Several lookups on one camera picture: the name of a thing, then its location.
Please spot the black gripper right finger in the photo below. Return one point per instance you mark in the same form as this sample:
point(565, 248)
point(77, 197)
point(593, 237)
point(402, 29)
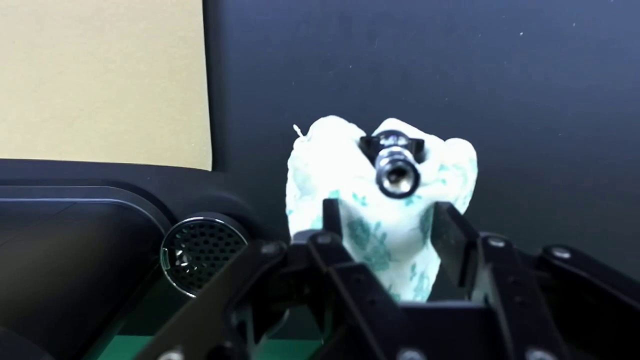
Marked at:
point(513, 286)

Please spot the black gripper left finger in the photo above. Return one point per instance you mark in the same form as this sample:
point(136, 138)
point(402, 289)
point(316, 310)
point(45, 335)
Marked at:
point(347, 281)

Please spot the white cloth with green print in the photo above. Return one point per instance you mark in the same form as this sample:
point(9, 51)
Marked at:
point(321, 167)

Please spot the black bin with round grille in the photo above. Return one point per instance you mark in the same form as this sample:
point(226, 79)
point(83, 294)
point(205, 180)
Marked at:
point(226, 192)

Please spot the round perforated chrome-rimmed grille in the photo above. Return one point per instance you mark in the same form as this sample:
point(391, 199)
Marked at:
point(200, 250)

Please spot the green mat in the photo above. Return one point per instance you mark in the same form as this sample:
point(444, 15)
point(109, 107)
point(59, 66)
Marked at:
point(133, 348)

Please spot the beige flat board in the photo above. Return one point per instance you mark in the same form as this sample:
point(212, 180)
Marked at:
point(101, 73)

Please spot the silver metal wall hook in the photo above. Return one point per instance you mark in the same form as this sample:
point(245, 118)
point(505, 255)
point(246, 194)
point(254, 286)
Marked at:
point(400, 161)

